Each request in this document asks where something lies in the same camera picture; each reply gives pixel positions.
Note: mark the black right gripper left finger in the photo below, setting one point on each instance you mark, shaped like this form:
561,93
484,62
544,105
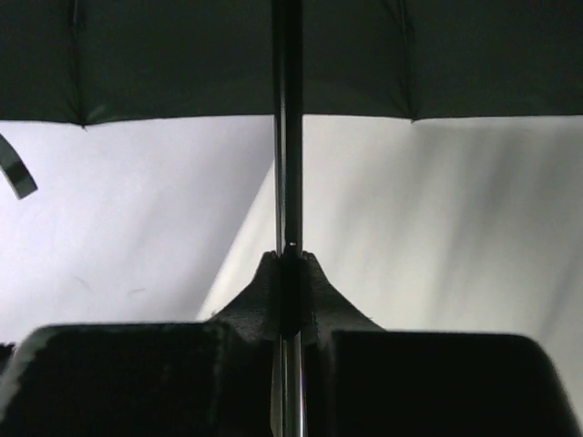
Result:
210,378

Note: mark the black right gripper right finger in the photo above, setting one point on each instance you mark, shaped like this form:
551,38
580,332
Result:
363,380

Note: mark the black folding umbrella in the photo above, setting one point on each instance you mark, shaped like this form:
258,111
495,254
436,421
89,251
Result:
88,62

